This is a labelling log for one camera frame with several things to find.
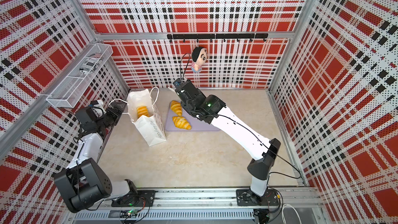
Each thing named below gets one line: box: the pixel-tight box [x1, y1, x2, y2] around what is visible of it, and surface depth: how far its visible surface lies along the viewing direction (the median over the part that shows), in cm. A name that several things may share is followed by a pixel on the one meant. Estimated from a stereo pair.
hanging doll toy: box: [191, 46, 208, 73], surface depth 93 cm
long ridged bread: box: [136, 105, 150, 119], surface depth 93 cm
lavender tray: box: [165, 100, 221, 132], surface depth 101 cm
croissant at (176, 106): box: [170, 100, 183, 117], surface depth 108 cm
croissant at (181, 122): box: [172, 116, 193, 131], surface depth 100 cm
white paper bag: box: [108, 87, 167, 147], surface depth 86 cm
